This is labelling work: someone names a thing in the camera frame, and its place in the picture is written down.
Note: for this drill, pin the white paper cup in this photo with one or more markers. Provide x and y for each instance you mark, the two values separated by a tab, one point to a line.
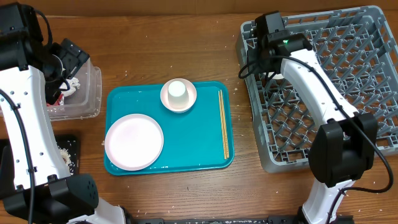
178	95

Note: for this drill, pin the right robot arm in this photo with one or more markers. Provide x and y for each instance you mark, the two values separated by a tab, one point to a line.
343	148

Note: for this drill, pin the red snack wrapper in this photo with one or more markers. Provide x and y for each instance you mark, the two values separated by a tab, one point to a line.
59	101

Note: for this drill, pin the white round bowl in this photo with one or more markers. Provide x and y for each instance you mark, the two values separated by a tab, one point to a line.
276	76

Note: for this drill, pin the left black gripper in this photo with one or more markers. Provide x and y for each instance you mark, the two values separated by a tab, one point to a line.
74	56

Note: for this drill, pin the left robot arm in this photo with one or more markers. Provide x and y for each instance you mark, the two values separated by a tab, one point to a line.
45	190

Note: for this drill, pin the small pink saucer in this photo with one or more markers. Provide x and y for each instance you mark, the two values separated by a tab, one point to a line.
192	93

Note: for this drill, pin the large pink plate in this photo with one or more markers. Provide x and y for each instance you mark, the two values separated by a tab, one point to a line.
134	142

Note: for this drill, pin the white tissue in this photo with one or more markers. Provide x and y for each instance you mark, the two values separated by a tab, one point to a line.
71	88

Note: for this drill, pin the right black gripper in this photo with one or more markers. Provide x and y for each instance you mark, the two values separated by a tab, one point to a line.
254	56

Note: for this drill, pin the wooden chopstick left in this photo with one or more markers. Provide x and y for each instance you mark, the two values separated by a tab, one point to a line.
222	124

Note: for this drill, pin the rice and food scraps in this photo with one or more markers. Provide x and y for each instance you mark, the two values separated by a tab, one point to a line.
70	153

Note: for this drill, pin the teal plastic tray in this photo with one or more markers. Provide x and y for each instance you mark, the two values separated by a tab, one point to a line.
193	139

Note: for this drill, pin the wooden chopstick right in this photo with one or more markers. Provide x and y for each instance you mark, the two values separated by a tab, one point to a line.
225	129

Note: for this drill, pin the grey dishwasher rack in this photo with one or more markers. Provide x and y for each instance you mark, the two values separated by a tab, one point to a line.
358	52

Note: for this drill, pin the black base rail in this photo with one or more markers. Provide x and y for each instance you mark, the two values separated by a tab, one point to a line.
279	219

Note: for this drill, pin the wooden chopstick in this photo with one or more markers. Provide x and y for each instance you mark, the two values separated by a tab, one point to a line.
225	129
222	124

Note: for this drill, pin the black waste tray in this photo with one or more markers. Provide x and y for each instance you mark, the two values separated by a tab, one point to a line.
7	165

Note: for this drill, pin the clear plastic bin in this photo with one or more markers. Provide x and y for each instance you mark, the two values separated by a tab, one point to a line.
87	99

